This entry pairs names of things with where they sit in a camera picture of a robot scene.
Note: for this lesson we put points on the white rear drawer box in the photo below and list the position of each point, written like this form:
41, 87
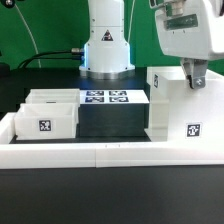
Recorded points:
53, 96

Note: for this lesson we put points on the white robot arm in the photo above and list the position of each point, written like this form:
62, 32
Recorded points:
107, 53

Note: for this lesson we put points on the white drawer box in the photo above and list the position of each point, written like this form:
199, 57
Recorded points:
53, 96
46, 121

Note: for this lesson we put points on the white U-shaped boundary fence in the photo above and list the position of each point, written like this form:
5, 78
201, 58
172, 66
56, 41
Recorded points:
97, 155

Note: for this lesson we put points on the fiducial marker sheet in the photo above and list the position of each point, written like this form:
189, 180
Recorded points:
113, 97

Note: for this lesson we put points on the white front drawer box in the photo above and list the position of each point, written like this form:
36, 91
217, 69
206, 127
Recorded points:
46, 121

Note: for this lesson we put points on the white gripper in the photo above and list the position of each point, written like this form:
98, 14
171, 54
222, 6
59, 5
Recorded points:
191, 29

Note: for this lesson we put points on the white drawer cabinet frame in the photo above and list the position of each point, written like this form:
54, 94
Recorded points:
177, 112

